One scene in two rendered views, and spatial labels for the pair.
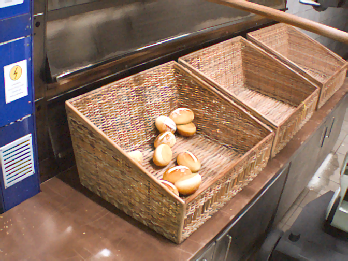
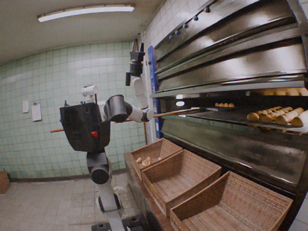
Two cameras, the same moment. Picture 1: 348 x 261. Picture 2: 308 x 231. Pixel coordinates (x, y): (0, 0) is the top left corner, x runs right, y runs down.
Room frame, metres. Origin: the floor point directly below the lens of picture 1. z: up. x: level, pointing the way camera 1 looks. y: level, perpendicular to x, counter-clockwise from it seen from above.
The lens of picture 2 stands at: (2.30, -1.30, 1.38)
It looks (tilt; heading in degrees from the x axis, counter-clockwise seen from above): 6 degrees down; 128
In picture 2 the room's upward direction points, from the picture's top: 6 degrees counter-clockwise
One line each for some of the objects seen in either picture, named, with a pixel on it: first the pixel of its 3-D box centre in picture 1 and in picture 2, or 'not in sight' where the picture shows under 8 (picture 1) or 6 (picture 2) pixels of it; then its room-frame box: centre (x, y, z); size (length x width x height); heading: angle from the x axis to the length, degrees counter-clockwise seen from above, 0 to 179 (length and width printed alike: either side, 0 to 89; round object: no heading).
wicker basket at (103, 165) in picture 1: (175, 137); (154, 156); (1.22, -0.01, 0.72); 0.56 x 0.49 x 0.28; 146
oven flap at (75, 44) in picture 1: (209, 9); (203, 137); (1.85, -0.09, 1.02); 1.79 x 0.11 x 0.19; 147
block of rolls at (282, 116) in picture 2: not in sight; (286, 113); (2.58, -0.04, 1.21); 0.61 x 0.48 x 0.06; 57
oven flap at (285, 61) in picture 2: not in sight; (198, 75); (1.85, -0.09, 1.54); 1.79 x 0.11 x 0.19; 147
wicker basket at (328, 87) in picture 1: (300, 60); (228, 219); (2.24, -0.66, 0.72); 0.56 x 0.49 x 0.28; 147
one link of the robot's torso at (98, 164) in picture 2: not in sight; (98, 163); (1.43, -0.84, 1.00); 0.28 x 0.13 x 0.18; 149
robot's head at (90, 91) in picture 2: not in sight; (90, 92); (1.37, -0.79, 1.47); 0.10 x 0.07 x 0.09; 23
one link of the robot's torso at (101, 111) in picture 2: not in sight; (87, 123); (1.39, -0.84, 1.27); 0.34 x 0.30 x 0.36; 23
